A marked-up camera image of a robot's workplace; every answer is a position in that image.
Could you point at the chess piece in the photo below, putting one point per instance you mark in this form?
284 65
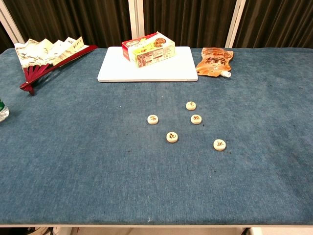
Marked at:
190 105
172 137
219 144
152 119
196 119

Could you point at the chess piece top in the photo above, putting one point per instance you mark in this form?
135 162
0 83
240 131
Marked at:
190 105

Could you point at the white rectangular board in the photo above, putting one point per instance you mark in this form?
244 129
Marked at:
146 73

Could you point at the red yellow snack box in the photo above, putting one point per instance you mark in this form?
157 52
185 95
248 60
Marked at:
151 52

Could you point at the blue table cloth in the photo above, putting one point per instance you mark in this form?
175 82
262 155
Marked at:
97 159

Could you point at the orange spout pouch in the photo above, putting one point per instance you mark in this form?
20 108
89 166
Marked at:
214 63

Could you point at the dark curtain panel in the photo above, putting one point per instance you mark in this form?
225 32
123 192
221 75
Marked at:
276 22
185 22
5 39
73 19

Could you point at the paper folding fan red ribs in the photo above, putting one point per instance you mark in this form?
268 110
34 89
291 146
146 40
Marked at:
44 54

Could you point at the clear water bottle green label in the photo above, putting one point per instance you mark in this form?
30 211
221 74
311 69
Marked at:
3 112

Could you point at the white frame post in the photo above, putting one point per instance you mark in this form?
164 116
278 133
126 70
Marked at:
11 27
135 17
234 24

